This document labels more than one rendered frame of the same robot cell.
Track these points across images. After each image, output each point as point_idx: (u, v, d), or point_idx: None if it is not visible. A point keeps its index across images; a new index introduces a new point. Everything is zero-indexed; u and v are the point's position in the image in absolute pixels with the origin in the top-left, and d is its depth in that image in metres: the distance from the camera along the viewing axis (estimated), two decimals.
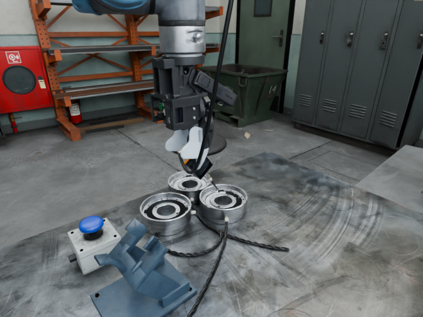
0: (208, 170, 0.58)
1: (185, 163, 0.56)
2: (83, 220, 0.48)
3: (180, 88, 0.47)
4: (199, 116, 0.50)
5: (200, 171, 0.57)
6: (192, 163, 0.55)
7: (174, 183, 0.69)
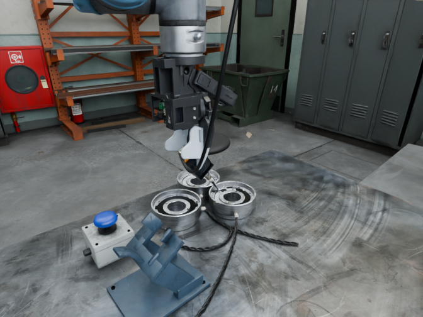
0: (208, 171, 0.58)
1: (186, 163, 0.56)
2: (97, 215, 0.49)
3: (181, 88, 0.47)
4: (199, 116, 0.50)
5: (201, 171, 0.57)
6: (193, 163, 0.55)
7: (183, 180, 0.70)
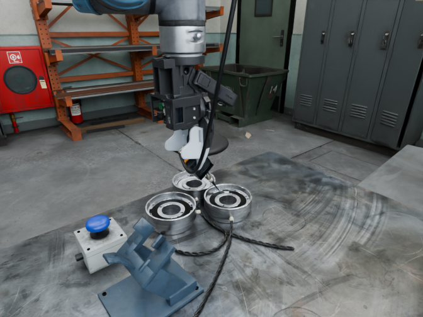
0: (208, 170, 0.58)
1: (186, 163, 0.56)
2: (89, 219, 0.49)
3: (180, 88, 0.47)
4: (199, 116, 0.50)
5: (201, 171, 0.57)
6: (193, 163, 0.55)
7: (179, 182, 0.70)
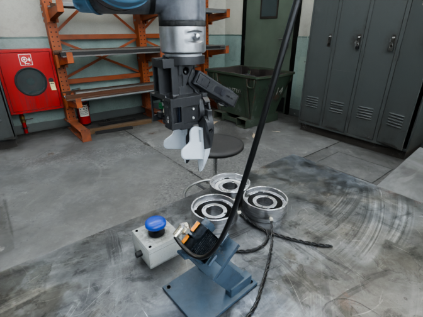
0: None
1: None
2: (148, 219, 0.53)
3: (180, 88, 0.47)
4: (199, 116, 0.50)
5: (204, 253, 0.42)
6: (194, 246, 0.40)
7: (215, 185, 0.74)
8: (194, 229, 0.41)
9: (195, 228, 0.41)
